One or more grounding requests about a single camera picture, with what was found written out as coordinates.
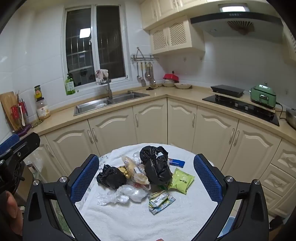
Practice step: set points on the wooden cutting board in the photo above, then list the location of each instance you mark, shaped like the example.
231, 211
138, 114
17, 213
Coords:
7, 102

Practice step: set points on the hanging steel spatula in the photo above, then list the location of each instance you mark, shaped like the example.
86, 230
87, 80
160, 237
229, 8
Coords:
143, 82

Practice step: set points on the large black plastic bag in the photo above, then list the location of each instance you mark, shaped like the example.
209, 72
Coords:
157, 171

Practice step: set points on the gold wrapper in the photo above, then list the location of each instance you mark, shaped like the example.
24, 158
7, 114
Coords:
123, 172

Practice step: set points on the hanging steel ladle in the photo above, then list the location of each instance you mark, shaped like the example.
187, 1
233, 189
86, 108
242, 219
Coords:
138, 76

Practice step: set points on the black glass gas stove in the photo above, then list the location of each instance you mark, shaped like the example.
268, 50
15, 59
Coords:
231, 104

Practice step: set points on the red print clear bag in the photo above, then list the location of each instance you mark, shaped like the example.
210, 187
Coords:
138, 186

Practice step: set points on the cream lattice wall cabinet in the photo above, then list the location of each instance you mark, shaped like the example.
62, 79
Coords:
178, 34

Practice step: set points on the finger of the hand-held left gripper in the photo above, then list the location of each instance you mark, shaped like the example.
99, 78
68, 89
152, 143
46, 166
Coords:
9, 141
27, 141

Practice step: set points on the round floral table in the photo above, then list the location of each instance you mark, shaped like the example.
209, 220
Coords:
103, 160

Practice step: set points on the steel faucet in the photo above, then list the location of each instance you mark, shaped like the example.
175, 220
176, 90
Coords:
109, 89

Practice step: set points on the green dish soap bottle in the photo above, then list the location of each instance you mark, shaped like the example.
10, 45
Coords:
69, 87

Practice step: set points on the clear bag with beige food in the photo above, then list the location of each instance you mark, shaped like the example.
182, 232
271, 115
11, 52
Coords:
134, 169

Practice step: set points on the cream base cabinets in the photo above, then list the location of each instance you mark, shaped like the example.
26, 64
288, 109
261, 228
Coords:
150, 125

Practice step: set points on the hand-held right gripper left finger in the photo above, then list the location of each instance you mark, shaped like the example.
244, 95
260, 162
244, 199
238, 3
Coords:
85, 178

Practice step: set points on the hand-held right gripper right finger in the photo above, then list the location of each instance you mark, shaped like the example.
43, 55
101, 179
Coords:
205, 178

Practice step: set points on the blue packet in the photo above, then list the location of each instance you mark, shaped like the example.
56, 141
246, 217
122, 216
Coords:
177, 162

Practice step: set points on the green electric pot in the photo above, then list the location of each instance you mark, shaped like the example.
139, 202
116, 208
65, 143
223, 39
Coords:
262, 96

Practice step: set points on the white bowl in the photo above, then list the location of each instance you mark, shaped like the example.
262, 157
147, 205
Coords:
168, 83

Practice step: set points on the pink white rag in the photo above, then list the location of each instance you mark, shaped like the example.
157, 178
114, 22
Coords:
103, 73

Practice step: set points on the grey range hood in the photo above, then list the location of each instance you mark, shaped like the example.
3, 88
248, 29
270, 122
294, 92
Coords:
231, 23

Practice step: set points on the green snack packet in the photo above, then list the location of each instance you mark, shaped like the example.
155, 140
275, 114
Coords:
181, 180

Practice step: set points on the purple object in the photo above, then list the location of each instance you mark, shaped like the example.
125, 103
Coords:
23, 131

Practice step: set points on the utensil holder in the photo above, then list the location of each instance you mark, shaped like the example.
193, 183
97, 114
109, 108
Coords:
18, 111

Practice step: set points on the yellow label sauce bottle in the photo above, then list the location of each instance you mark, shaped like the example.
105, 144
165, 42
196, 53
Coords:
38, 93

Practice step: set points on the stainless steel sink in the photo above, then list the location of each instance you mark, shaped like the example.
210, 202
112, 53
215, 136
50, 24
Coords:
92, 107

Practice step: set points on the small black plastic bag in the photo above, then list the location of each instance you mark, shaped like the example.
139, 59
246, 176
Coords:
111, 177

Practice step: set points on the shallow beige bowl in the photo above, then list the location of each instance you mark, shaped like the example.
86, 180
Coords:
182, 86

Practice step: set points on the white framed window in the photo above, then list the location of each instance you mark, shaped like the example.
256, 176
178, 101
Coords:
106, 41

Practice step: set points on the clear jar of grains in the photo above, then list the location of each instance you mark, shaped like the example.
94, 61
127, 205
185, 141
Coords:
43, 111

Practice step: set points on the clear plastic bag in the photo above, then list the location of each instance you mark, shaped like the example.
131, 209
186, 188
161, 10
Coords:
136, 194

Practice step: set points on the green white wrapper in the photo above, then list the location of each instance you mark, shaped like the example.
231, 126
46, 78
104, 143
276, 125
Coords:
160, 201

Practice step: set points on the cream wall cabinets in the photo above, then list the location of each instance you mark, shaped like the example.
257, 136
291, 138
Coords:
161, 11

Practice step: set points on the person's left hand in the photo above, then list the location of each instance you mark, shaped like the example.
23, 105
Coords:
10, 206

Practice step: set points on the white towel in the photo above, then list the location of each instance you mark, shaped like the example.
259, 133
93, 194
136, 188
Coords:
129, 220

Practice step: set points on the metal pot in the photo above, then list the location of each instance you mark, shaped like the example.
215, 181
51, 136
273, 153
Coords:
291, 118

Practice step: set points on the metal wall utensil rack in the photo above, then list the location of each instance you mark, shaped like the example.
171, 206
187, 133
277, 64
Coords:
143, 58

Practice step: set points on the hanging steel spoon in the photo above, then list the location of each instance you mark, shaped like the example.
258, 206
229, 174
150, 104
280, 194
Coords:
152, 80
147, 74

